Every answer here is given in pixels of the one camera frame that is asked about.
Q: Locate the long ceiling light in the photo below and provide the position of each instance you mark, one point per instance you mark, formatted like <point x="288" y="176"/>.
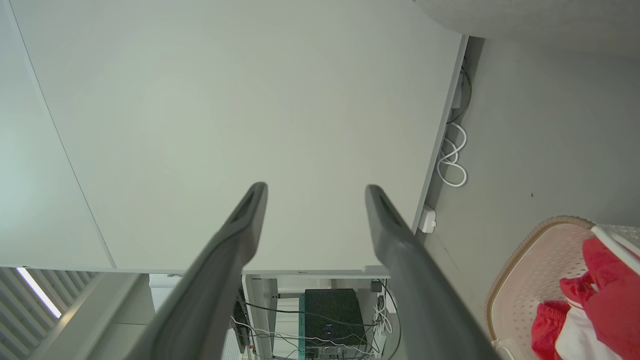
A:
<point x="37" y="292"/>

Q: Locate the red white knitted garment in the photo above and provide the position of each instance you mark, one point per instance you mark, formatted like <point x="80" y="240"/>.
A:
<point x="610" y="300"/>
<point x="547" y="325"/>

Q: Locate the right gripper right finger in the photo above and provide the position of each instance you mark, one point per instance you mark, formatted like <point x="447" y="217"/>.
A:
<point x="420" y="290"/>

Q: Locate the white power adapter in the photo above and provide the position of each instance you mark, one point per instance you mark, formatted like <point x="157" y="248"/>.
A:
<point x="427" y="220"/>

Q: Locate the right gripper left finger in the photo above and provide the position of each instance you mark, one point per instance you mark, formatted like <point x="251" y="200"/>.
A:
<point x="210" y="280"/>

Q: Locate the black computer box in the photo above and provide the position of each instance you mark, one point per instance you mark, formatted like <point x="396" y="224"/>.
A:
<point x="332" y="312"/>

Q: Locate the cream perforated laundry basket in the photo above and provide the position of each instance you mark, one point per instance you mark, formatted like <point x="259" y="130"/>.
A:
<point x="535" y="270"/>

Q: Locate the white desk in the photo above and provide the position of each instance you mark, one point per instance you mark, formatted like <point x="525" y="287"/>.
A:
<point x="250" y="100"/>

